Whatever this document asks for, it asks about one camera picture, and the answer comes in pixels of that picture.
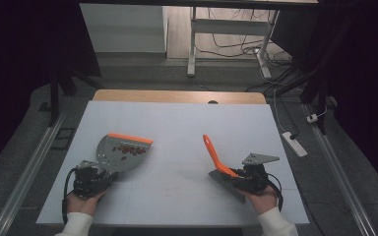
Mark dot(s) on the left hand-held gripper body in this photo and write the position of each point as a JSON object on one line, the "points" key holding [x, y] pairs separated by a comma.
{"points": [[87, 182]]}

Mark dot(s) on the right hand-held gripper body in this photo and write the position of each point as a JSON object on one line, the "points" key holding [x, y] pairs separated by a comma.
{"points": [[254, 178]]}

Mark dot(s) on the person's left hand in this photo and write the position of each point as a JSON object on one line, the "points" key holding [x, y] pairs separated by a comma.
{"points": [[82, 203]]}

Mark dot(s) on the person's right hand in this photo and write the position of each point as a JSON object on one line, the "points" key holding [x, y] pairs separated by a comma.
{"points": [[262, 200]]}

